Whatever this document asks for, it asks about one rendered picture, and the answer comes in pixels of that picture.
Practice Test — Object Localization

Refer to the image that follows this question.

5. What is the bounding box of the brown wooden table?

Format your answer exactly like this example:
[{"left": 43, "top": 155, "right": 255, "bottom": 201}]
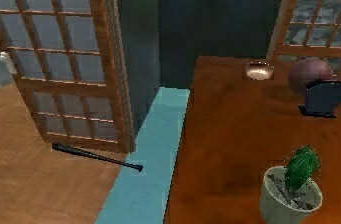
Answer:
[{"left": 163, "top": 55, "right": 341, "bottom": 224}]

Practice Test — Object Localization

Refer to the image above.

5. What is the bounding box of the black baseball bat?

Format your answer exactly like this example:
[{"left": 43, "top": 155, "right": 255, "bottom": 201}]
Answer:
[{"left": 51, "top": 143, "right": 144, "bottom": 173}]

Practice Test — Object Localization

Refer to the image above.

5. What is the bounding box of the wooden glass-paned room door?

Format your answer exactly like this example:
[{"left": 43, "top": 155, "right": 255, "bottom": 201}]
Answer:
[{"left": 0, "top": 0, "right": 137, "bottom": 154}]

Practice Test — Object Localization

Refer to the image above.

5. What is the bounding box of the small brown bowl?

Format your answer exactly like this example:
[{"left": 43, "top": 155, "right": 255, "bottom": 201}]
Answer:
[{"left": 245, "top": 61, "right": 275, "bottom": 81}]

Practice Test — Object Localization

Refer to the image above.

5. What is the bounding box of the green cactus in white pot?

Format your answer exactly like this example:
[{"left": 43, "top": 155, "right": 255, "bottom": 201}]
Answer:
[{"left": 259, "top": 145, "right": 324, "bottom": 224}]

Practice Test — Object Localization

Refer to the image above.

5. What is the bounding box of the wooden framed window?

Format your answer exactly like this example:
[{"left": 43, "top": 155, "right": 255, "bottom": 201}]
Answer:
[{"left": 266, "top": 0, "right": 341, "bottom": 84}]

